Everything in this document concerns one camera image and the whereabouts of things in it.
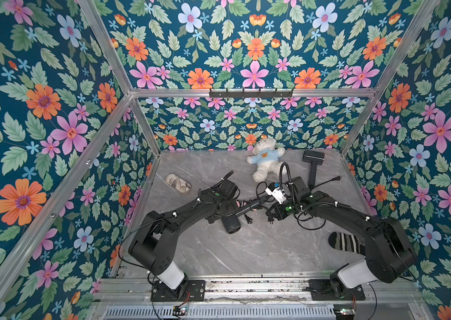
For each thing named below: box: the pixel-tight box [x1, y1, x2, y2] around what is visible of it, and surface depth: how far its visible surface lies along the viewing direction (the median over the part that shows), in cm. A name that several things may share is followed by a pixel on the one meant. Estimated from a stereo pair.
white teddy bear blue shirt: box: [246, 138, 287, 183], surface depth 110 cm
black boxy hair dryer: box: [302, 150, 325, 187], surface depth 112 cm
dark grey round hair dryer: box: [220, 199, 261, 234], surface depth 89 cm
